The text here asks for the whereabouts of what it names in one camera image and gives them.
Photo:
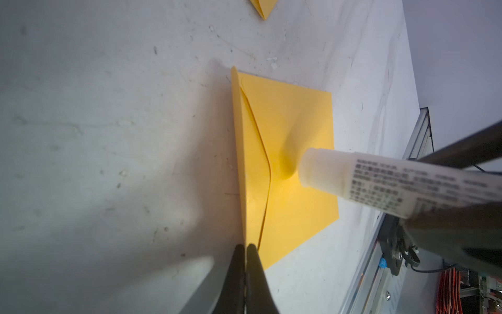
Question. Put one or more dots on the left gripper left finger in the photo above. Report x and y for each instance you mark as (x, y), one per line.
(231, 299)

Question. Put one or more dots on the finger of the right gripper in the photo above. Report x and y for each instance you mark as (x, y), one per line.
(483, 146)
(468, 236)

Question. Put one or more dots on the white glue stick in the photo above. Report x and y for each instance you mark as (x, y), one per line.
(401, 188)

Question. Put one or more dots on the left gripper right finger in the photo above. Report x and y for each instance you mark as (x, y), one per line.
(258, 296)

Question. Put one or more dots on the yellow envelope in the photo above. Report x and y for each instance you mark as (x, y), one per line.
(275, 123)
(264, 7)

